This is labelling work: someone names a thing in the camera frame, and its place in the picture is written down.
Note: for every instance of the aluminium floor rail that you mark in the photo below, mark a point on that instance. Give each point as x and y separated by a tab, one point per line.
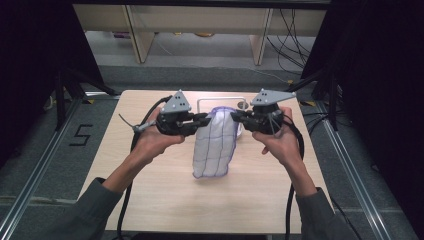
353	183
36	166

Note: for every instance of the person's left hand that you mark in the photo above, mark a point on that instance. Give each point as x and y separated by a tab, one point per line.
153	143

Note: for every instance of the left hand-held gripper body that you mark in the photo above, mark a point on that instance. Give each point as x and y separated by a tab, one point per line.
175	106

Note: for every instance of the white rack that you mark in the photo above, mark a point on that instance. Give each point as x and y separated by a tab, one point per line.
206	99

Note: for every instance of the white purple-checked cloth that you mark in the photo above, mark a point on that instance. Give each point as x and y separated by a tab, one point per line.
215	143

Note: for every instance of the black metal stand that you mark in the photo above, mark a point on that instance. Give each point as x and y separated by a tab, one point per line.
333	100
60	100

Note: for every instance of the person's right hand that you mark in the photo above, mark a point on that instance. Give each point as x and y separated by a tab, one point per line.
278	146

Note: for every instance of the beige wooden cabinet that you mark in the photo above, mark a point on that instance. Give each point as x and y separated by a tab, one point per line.
200	20

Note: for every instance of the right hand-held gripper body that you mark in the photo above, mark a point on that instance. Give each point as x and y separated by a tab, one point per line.
266	113

